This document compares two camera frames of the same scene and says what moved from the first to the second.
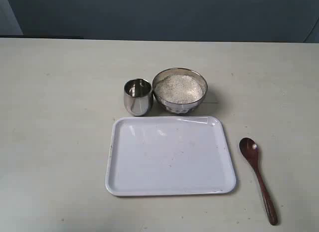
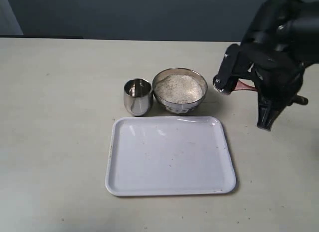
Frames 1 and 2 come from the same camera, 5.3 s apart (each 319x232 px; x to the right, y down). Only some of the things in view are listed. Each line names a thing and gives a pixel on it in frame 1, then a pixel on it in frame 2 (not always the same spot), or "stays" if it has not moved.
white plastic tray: x=168 y=155 stays
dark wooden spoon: x=249 y=148 to x=240 y=85
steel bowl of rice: x=179 y=91 stays
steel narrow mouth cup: x=137 y=99 stays
